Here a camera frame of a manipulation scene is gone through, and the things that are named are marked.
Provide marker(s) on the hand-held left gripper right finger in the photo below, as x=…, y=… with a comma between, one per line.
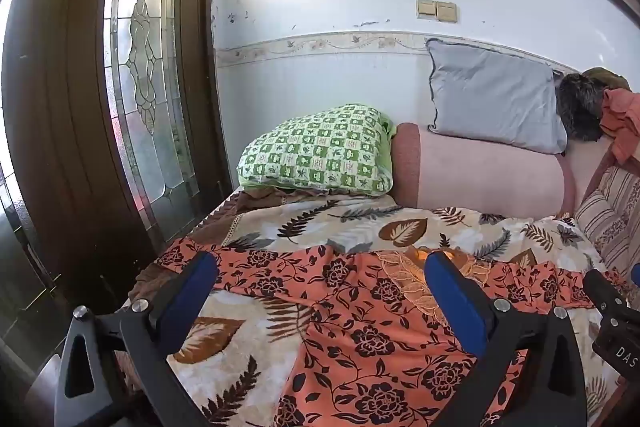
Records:
x=455, y=302

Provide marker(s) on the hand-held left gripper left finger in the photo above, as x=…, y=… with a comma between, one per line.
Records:
x=190, y=302

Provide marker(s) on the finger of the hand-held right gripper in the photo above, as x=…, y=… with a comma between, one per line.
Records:
x=636, y=274
x=602, y=289

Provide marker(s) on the orange floral garment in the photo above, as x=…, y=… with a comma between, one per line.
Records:
x=360, y=337

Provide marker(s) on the striped cushion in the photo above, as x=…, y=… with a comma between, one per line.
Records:
x=612, y=212

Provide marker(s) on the pink cushion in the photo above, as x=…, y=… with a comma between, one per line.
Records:
x=587, y=172

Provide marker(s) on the brown ruffled bedsheet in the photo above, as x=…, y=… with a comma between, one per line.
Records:
x=255, y=202

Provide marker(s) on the pink bolster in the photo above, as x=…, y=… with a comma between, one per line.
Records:
x=480, y=177

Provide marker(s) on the leaf-print blanket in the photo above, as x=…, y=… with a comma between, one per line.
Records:
x=350, y=217

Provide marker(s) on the plain orange cloth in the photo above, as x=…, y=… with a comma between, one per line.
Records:
x=622, y=117

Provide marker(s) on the dark furry cloth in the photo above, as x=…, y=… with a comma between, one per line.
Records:
x=580, y=107

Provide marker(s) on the green checkered pillow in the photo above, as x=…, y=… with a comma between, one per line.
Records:
x=310, y=152

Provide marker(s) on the olive cloth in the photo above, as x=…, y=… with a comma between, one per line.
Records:
x=607, y=77

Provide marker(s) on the grey pillow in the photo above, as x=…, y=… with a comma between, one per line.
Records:
x=490, y=97

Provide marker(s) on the brown wooden door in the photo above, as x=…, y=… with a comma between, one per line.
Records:
x=55, y=117

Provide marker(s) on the stained glass panel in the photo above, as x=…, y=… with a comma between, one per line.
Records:
x=145, y=72

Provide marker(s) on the beige light switch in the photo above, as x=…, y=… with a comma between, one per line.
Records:
x=426, y=9
x=446, y=12

